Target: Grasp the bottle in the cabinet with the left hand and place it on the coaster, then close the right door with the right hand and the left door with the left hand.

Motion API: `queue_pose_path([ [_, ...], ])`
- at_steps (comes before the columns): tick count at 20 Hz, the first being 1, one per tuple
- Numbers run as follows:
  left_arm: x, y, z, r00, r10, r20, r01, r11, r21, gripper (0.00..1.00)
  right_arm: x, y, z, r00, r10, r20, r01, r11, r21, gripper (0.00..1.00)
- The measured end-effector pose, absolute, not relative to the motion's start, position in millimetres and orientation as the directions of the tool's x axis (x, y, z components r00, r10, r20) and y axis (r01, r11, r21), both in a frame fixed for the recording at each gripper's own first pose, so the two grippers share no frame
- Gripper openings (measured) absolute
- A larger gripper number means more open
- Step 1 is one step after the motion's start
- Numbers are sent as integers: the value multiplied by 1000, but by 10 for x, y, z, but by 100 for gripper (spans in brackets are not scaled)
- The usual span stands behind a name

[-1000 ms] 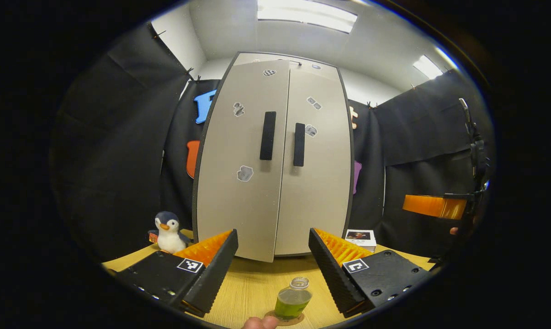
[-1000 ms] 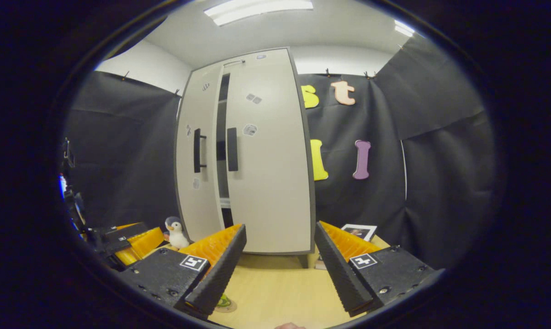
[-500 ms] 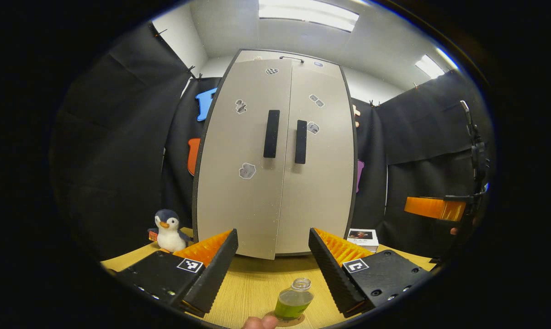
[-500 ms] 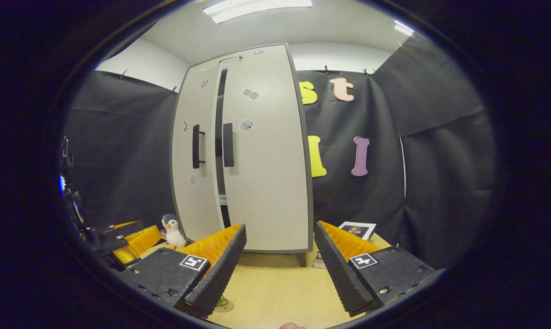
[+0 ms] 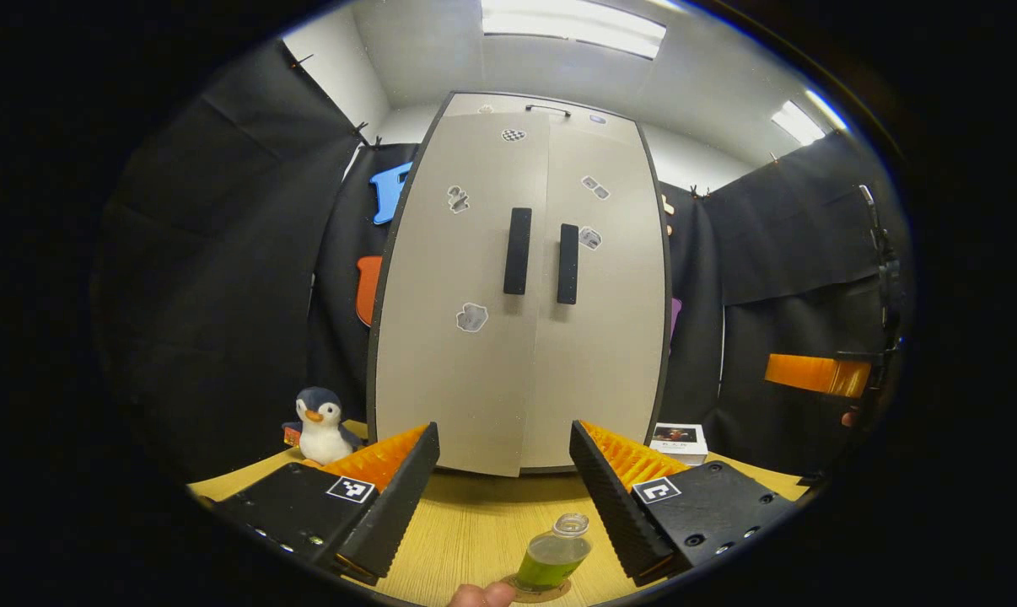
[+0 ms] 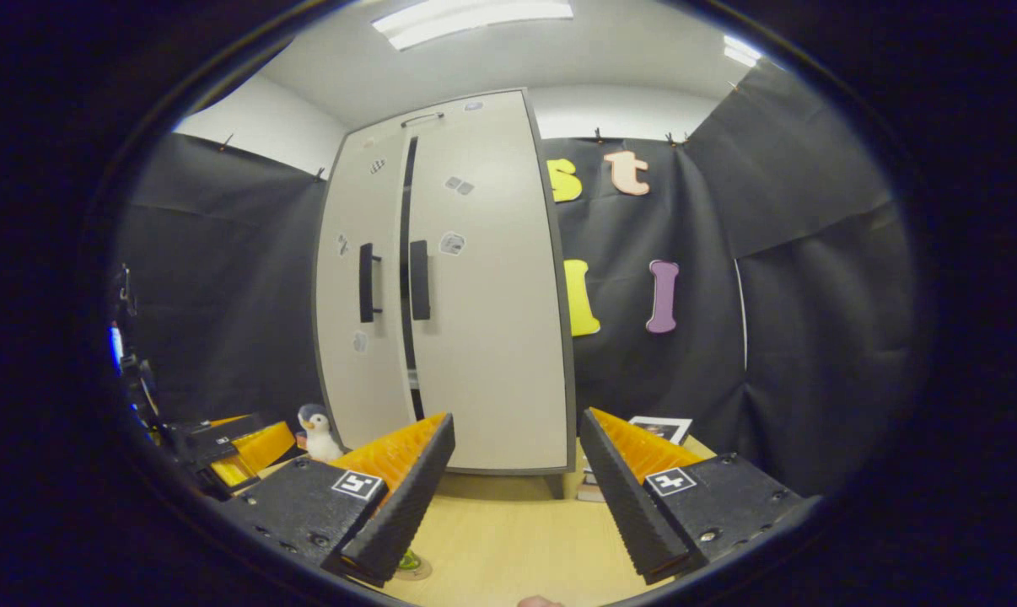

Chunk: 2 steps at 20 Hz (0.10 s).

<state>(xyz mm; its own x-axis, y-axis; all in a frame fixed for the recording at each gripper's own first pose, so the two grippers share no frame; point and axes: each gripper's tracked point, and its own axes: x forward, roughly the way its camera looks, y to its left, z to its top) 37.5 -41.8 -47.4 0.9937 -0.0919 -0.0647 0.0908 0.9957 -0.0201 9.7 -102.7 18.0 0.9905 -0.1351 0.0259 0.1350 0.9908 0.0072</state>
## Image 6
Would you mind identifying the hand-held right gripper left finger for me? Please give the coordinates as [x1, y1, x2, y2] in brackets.
[213, 411, 457, 588]

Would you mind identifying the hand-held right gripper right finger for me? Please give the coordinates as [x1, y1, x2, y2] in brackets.
[578, 407, 804, 585]

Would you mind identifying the round cork coaster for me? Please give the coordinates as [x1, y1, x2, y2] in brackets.
[390, 552, 434, 582]

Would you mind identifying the grey cabinet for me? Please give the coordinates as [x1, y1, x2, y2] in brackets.
[313, 87, 578, 500]

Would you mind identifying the grey cabinet door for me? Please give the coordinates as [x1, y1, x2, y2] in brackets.
[403, 126, 577, 475]
[313, 135, 417, 452]

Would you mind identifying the penguin plush toy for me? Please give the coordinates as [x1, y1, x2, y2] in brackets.
[296, 403, 345, 465]

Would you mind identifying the dark equipment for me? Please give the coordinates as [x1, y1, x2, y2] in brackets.
[114, 263, 165, 432]

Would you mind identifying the black backdrop cloth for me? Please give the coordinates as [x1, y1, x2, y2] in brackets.
[112, 63, 918, 498]

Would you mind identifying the small ceiling light panel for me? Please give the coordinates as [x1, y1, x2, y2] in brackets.
[722, 34, 764, 68]

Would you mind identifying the large ceiling light panel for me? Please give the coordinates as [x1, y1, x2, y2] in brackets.
[371, 0, 575, 51]

